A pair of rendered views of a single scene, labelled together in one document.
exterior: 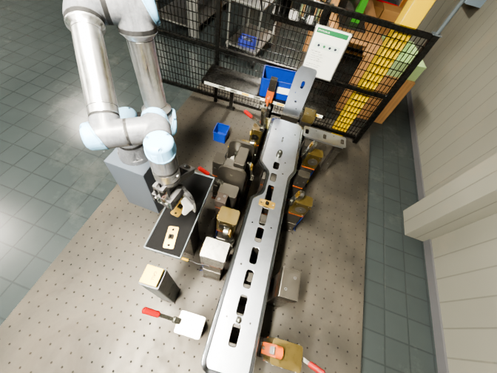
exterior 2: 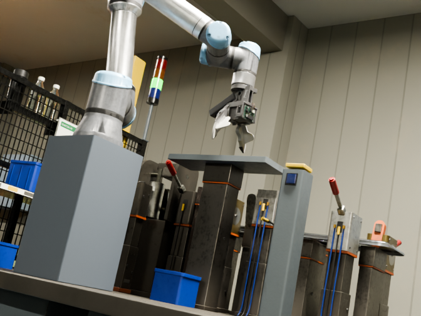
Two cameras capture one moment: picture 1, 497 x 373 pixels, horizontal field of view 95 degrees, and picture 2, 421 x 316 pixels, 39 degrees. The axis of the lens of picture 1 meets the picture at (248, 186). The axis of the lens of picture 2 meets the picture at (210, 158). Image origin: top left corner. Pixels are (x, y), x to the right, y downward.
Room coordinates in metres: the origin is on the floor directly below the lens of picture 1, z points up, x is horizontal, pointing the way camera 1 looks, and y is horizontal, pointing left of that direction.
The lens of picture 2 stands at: (-0.63, 1.81, 0.72)
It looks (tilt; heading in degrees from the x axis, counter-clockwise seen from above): 13 degrees up; 304
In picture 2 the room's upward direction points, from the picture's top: 11 degrees clockwise
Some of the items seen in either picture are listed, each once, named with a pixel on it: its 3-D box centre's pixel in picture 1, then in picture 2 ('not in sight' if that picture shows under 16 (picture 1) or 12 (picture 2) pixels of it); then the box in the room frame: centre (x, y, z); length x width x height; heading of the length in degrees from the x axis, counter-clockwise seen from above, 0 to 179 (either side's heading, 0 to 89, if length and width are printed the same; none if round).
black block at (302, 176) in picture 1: (298, 188); not in sight; (0.85, -0.31, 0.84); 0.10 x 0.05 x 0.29; 88
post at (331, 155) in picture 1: (330, 156); not in sight; (1.20, -0.51, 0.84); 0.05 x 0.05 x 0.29; 88
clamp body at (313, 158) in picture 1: (307, 170); not in sight; (0.99, -0.35, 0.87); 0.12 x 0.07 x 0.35; 88
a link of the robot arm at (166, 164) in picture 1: (161, 153); (246, 60); (0.36, 0.25, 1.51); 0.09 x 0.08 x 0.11; 32
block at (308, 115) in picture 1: (301, 132); not in sight; (1.32, -0.27, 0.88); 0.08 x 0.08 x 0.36; 88
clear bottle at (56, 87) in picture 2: (325, 2); (51, 103); (1.70, -0.15, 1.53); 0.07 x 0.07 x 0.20
